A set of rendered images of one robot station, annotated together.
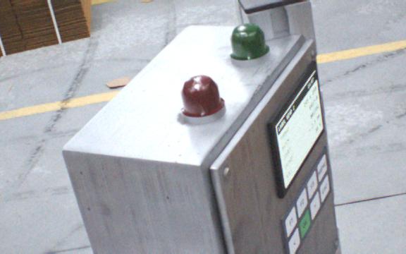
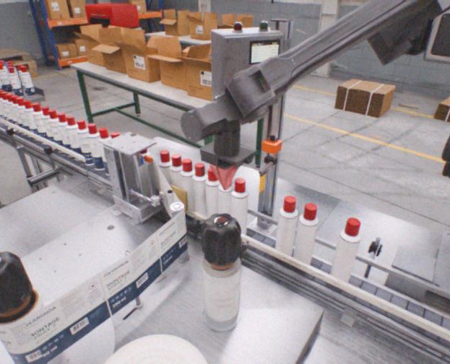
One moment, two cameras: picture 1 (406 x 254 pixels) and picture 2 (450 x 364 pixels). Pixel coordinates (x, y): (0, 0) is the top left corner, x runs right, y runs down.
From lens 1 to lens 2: 0.62 m
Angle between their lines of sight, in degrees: 34
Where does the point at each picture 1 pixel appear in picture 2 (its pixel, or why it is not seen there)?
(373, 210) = (427, 222)
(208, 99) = (236, 26)
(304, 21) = (282, 28)
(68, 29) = (371, 111)
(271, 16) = (275, 24)
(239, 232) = (227, 58)
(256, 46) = (263, 26)
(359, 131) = not seen: outside the picture
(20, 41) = (352, 107)
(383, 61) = not seen: outside the picture
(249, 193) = (235, 53)
